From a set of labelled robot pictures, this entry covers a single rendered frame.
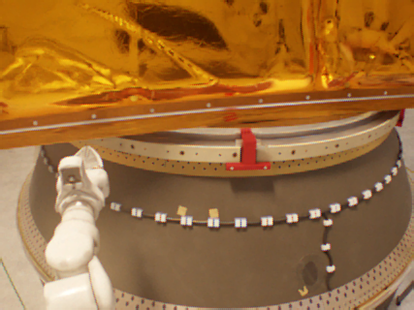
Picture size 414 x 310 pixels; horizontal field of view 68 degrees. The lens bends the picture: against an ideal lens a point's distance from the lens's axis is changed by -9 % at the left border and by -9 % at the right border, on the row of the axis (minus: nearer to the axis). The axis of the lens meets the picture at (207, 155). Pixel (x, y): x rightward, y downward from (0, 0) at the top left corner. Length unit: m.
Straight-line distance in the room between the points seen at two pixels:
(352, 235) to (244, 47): 0.73
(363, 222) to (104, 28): 1.01
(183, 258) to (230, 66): 0.58
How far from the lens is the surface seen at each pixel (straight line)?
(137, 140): 0.98
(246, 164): 0.93
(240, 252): 1.04
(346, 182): 1.17
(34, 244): 1.51
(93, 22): 0.80
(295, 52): 0.94
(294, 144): 0.97
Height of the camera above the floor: 2.13
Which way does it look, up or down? 28 degrees down
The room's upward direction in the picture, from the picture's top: straight up
